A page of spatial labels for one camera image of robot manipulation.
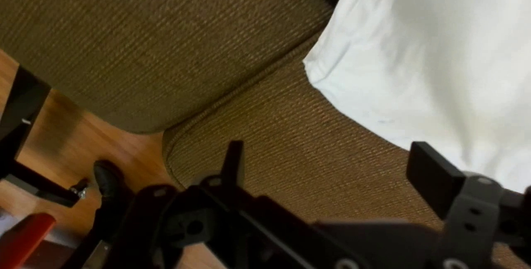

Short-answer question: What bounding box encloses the brown fabric sofa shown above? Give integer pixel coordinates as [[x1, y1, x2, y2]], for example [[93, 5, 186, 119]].
[[0, 0, 531, 269]]

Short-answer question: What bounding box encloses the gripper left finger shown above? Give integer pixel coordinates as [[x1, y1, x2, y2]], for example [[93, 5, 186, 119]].
[[104, 140, 328, 269]]

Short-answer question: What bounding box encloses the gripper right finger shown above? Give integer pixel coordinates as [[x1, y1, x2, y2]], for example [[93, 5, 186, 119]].
[[406, 141, 531, 269]]

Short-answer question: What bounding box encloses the white towel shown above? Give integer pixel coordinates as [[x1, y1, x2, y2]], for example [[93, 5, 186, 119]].
[[303, 0, 531, 195]]

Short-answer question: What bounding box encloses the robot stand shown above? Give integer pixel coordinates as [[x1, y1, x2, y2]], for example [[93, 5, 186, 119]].
[[0, 65, 134, 269]]

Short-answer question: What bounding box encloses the red handle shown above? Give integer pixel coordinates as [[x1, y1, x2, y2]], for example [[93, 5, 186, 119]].
[[0, 213, 57, 269]]

